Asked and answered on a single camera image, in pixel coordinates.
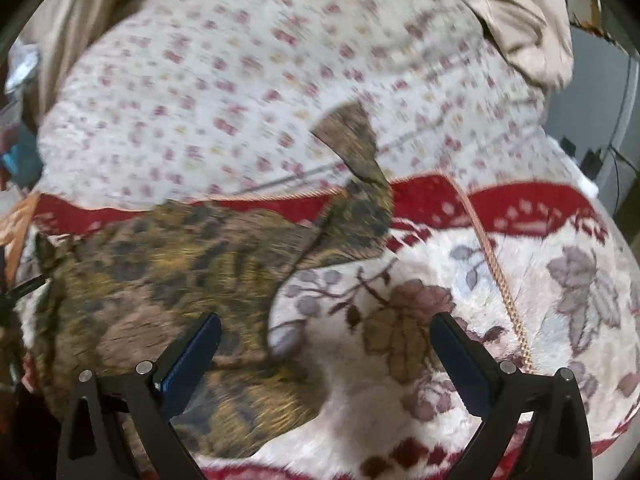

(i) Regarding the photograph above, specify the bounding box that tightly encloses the black cable on bed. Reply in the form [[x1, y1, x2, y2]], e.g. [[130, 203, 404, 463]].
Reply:
[[234, 109, 482, 196]]

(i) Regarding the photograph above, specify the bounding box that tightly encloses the white floral bed sheet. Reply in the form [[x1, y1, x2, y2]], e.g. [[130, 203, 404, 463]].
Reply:
[[37, 0, 573, 209]]

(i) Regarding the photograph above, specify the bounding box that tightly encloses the beige curtain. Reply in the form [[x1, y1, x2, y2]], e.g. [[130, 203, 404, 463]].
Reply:
[[374, 0, 574, 92]]

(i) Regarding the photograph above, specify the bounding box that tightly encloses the blue plastic bag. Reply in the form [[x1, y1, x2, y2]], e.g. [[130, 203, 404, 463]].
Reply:
[[1, 142, 42, 188]]

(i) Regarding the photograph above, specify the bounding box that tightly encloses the brown patterned garment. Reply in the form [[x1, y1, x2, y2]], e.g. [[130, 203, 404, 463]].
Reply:
[[32, 102, 393, 458]]

